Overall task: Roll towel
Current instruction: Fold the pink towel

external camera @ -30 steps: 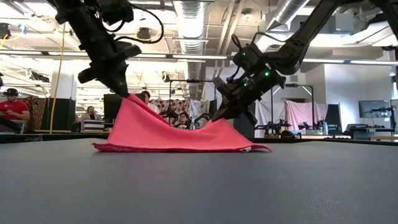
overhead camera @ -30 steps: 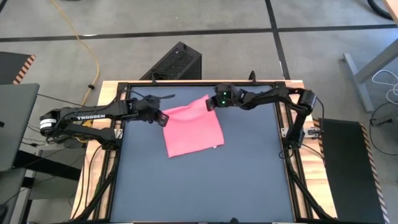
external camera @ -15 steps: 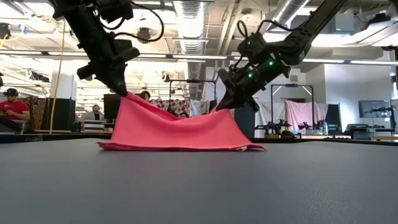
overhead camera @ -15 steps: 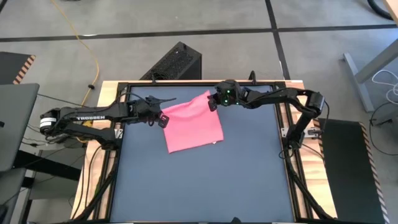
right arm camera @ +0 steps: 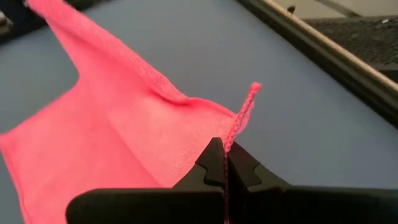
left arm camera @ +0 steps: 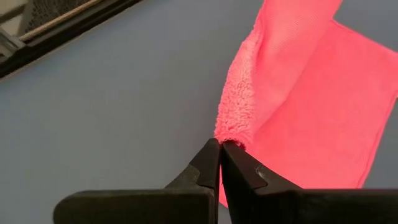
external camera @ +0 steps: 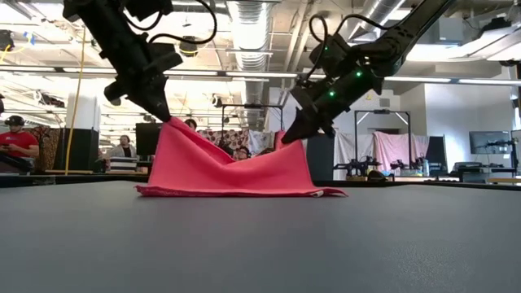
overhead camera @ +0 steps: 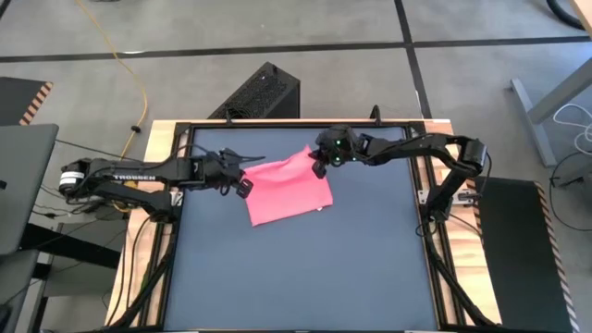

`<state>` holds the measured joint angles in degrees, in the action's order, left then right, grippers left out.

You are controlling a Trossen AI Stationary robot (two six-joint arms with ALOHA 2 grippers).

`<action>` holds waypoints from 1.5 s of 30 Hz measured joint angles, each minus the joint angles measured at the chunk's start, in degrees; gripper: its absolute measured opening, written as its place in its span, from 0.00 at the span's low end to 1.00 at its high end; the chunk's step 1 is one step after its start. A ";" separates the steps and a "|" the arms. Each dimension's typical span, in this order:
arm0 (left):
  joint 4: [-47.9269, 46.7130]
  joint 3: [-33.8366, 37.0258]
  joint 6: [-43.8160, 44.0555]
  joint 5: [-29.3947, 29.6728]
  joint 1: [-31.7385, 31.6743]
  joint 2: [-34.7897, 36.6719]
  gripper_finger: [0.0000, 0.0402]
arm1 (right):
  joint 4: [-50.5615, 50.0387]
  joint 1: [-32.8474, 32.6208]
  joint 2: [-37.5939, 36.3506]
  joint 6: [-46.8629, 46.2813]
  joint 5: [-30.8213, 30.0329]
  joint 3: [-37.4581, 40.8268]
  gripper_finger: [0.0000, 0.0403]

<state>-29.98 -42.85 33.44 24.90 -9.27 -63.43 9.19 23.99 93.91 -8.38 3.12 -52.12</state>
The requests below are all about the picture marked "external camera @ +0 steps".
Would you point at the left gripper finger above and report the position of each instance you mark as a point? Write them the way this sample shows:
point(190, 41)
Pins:
point(116, 93)
point(154, 101)

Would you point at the pink towel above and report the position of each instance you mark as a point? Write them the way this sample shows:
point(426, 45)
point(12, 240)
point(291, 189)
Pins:
point(244, 175)

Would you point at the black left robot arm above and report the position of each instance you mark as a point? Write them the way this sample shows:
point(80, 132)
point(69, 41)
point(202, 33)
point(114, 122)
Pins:
point(106, 28)

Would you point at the black monitor on arm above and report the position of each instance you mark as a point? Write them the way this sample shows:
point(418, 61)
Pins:
point(488, 141)

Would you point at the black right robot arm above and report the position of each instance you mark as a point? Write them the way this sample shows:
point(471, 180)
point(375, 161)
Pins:
point(407, 32)

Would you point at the background black robot arm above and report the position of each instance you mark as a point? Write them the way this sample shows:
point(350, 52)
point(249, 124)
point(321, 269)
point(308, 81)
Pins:
point(358, 167)
point(401, 164)

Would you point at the white hanging cloth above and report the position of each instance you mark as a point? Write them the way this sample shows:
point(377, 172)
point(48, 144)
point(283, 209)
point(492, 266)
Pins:
point(258, 140)
point(346, 146)

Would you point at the white ceiling light strip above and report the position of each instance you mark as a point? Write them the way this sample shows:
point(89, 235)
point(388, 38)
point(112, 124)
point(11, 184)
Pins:
point(419, 79)
point(95, 70)
point(260, 74)
point(488, 81)
point(28, 68)
point(191, 73)

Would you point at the black partition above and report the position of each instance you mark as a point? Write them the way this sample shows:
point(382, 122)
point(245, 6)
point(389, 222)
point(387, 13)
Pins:
point(319, 158)

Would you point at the black monitor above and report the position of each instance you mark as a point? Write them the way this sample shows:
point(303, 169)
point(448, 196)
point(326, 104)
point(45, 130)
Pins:
point(146, 138)

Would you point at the person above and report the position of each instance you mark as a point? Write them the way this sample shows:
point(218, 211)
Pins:
point(191, 124)
point(266, 151)
point(243, 152)
point(122, 150)
point(18, 142)

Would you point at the small black ceiling dome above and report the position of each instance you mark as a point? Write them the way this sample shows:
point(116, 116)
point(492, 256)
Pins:
point(217, 101)

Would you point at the pink hanging cloth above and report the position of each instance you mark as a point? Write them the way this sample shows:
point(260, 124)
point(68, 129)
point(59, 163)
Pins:
point(390, 148)

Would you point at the black cabinet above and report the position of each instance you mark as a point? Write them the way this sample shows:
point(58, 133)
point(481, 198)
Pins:
point(83, 150)

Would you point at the stack of white bins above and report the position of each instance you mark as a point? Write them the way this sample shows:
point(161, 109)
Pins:
point(122, 164)

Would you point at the circle patterned cloth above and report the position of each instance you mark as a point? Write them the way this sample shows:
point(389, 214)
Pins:
point(232, 136)

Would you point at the red patterned cloth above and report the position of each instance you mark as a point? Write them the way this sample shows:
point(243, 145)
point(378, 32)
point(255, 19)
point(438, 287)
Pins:
point(49, 142)

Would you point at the blue ceiling tag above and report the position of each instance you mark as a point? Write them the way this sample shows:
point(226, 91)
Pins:
point(29, 37)

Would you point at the black panel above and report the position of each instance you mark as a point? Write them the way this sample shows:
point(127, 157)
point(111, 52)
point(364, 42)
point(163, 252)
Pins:
point(436, 152)

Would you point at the black ceiling box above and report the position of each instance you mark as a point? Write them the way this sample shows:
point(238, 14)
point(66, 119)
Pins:
point(5, 40)

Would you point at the grey equipment box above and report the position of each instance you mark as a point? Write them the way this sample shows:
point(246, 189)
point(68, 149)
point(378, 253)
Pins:
point(468, 166)

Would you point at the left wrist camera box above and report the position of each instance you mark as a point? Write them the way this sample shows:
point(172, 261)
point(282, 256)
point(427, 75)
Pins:
point(167, 57)

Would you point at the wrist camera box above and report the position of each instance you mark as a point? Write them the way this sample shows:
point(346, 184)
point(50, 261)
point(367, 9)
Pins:
point(331, 51)
point(167, 57)

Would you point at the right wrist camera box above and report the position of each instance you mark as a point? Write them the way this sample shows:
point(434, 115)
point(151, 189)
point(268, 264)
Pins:
point(331, 51)

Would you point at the grey wall vent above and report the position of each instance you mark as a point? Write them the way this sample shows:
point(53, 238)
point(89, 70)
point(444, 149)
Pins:
point(384, 102)

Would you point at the black stand frame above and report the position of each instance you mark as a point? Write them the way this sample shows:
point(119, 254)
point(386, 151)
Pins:
point(382, 111)

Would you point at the silver slanted duct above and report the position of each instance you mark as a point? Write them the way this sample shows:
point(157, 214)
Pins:
point(386, 8)

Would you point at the silver round ventilation duct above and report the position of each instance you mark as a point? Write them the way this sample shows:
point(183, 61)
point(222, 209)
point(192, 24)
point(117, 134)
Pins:
point(250, 32)

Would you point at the grey rectangular air duct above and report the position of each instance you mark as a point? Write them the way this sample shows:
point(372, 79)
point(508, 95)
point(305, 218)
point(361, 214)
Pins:
point(443, 30)

